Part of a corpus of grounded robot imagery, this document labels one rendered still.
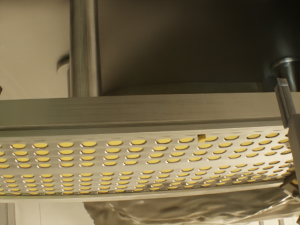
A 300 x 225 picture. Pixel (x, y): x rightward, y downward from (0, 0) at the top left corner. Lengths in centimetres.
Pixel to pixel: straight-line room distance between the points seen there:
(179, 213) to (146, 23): 23
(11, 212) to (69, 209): 74
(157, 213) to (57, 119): 28
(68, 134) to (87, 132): 1
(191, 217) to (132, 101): 28
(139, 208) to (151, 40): 20
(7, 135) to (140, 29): 22
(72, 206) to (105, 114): 387
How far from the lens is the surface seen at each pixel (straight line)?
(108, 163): 42
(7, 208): 365
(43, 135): 34
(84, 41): 38
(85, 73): 37
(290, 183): 58
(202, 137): 37
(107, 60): 56
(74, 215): 418
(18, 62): 55
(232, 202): 60
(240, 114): 35
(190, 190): 54
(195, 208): 59
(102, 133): 34
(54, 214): 418
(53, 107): 33
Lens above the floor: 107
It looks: 23 degrees down
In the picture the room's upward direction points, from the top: 174 degrees clockwise
